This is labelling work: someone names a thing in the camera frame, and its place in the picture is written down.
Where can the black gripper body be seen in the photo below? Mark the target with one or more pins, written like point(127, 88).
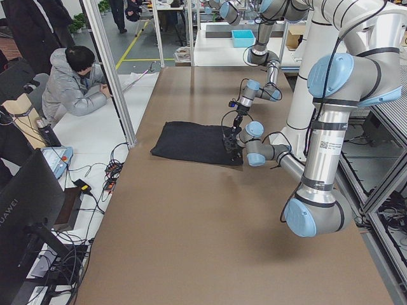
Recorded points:
point(240, 113)
point(229, 142)

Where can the black printed t-shirt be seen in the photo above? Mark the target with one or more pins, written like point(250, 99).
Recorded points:
point(189, 141)

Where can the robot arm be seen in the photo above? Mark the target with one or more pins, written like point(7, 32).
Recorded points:
point(259, 55)
point(368, 73)

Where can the orange grey usb hub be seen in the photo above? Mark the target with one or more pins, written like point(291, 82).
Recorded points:
point(109, 184)

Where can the black power adapter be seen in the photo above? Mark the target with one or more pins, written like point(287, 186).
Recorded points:
point(85, 188)

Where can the person in grey jacket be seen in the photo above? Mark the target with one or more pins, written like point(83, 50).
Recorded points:
point(76, 84)

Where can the blue teach pendant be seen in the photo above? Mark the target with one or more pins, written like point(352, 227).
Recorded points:
point(58, 158)

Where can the black huawei monitor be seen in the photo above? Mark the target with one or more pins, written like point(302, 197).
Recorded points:
point(30, 205)

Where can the aluminium frame post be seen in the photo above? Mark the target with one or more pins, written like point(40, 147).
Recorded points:
point(103, 50)

